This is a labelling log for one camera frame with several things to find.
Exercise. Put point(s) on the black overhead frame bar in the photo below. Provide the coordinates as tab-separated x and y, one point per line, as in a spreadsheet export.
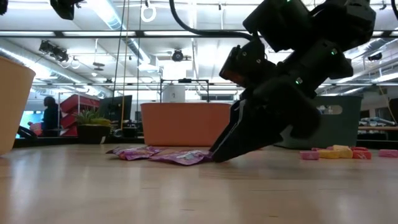
124	33

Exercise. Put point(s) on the black background monitor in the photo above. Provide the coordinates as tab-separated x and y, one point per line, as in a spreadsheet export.
115	109

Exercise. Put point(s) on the person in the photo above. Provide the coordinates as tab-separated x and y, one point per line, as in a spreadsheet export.
51	116

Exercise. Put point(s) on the black ceiling speaker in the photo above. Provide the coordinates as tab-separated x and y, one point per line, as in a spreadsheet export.
374	56

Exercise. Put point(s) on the wooden background table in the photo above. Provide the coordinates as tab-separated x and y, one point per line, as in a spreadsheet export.
373	127

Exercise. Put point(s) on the small potted green plant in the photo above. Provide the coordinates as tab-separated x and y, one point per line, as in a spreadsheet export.
91	133

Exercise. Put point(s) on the black ceiling camera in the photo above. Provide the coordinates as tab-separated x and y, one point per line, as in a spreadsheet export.
178	55

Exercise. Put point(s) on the purple Skittles candy bag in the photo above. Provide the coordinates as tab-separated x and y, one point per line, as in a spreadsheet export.
133	152
183	157

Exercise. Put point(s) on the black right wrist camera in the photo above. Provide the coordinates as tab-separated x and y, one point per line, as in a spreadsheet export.
245	65

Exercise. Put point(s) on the teal plastic bin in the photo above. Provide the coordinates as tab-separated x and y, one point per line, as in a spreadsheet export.
342	130

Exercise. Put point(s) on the white LED light bar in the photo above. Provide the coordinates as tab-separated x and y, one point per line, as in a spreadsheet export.
28	33
168	33
93	33
377	33

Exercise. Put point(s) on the small black box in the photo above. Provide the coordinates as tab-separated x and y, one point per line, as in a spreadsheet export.
129	132

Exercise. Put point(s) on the red bin rack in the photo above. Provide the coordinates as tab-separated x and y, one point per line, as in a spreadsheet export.
77	104

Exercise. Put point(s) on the pink Starburst candy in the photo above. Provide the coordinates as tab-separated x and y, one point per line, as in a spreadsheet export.
388	153
329	148
309	155

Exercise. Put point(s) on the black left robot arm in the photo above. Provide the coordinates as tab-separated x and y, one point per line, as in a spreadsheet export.
3	6

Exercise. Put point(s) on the yellow plastic bin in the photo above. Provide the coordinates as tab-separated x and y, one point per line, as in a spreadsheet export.
15	109

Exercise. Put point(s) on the black background rail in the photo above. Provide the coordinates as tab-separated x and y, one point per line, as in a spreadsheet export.
93	84

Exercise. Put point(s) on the pink background object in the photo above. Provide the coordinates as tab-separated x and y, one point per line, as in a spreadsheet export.
35	128

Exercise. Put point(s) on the black aluminium table frame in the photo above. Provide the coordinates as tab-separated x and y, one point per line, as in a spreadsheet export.
46	142

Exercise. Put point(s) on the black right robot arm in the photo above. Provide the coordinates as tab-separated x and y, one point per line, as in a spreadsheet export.
342	21

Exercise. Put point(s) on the white cylindrical background object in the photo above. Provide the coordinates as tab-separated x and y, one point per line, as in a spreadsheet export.
173	93

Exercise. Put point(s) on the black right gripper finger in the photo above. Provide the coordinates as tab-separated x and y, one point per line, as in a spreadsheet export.
258	130
228	130

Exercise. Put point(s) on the yellow Starburst candy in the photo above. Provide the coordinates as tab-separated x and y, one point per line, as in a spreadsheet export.
329	154

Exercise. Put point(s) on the orange plastic bin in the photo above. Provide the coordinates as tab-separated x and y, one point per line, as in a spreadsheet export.
186	124

